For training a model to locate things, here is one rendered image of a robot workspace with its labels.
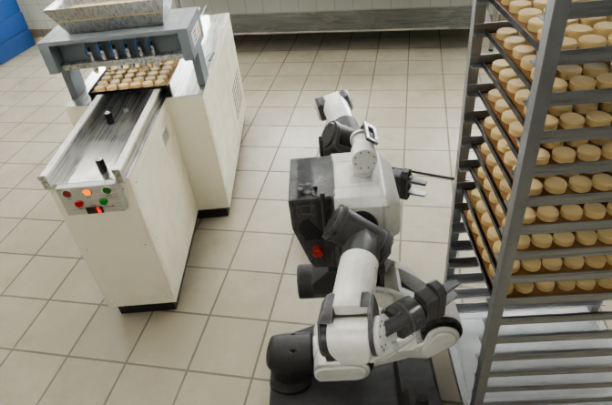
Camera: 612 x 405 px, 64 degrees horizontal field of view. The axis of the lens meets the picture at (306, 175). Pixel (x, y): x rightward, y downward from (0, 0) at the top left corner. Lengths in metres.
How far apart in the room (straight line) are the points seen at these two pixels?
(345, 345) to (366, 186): 0.47
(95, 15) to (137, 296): 1.33
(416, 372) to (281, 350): 0.52
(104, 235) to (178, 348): 0.63
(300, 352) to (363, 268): 0.87
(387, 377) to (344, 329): 1.04
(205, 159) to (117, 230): 0.75
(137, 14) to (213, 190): 1.04
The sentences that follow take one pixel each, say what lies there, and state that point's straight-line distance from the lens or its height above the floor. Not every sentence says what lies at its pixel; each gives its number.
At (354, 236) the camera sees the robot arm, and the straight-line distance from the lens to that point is 1.17.
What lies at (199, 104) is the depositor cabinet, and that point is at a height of 0.78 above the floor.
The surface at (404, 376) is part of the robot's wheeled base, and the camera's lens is 2.03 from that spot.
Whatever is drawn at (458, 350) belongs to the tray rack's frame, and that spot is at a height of 0.15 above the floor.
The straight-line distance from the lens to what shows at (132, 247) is 2.31.
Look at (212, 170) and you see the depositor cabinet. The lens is 2.82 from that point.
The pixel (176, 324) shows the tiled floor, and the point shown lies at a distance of 2.57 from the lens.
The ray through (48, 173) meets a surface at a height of 0.90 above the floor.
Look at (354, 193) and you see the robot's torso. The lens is 1.30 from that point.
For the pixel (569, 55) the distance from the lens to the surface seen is 1.09.
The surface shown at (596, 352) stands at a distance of 1.83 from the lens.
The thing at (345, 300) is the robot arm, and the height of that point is 1.13.
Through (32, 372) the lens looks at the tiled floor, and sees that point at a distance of 2.72.
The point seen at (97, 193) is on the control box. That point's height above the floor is 0.80.
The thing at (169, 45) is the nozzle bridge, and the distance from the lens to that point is 2.60.
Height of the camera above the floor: 1.92
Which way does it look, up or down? 36 degrees down
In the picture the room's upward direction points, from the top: 7 degrees counter-clockwise
